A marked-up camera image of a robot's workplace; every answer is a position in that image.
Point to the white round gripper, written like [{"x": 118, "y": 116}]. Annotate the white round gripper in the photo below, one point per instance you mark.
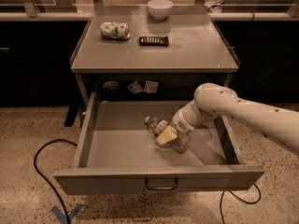
[{"x": 179, "y": 123}]

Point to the clear plastic water bottle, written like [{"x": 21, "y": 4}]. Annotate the clear plastic water bottle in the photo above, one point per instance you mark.
[{"x": 156, "y": 125}]

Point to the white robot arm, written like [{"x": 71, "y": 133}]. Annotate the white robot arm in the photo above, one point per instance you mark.
[{"x": 211, "y": 101}]

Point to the grey open top drawer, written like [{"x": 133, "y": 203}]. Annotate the grey open top drawer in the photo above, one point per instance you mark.
[{"x": 116, "y": 153}]

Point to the grey cabinet with counter top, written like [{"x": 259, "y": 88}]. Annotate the grey cabinet with counter top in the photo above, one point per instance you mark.
[{"x": 195, "y": 45}]

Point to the white sticker label right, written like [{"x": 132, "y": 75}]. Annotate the white sticker label right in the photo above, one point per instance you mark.
[{"x": 151, "y": 86}]

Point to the white sticker label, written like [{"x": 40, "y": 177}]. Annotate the white sticker label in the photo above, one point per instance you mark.
[
  {"x": 151, "y": 86},
  {"x": 135, "y": 88}
]

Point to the white sticker label left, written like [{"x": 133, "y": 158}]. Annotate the white sticker label left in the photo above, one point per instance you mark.
[{"x": 135, "y": 88}]

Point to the black chocolate bar pack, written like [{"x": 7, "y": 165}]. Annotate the black chocolate bar pack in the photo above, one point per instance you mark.
[{"x": 154, "y": 41}]

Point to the crushed green white soda can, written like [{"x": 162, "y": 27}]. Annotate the crushed green white soda can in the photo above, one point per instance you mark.
[{"x": 115, "y": 30}]

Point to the white ceramic bowl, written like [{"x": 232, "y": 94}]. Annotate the white ceramic bowl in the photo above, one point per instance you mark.
[{"x": 160, "y": 9}]

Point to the blue tape cross mark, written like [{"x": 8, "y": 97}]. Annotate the blue tape cross mark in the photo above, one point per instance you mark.
[{"x": 66, "y": 218}]

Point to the metal drawer handle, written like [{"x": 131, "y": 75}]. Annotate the metal drawer handle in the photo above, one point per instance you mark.
[{"x": 161, "y": 184}]

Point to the white horizontal rail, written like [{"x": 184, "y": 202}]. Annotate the white horizontal rail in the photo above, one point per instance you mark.
[{"x": 88, "y": 16}]

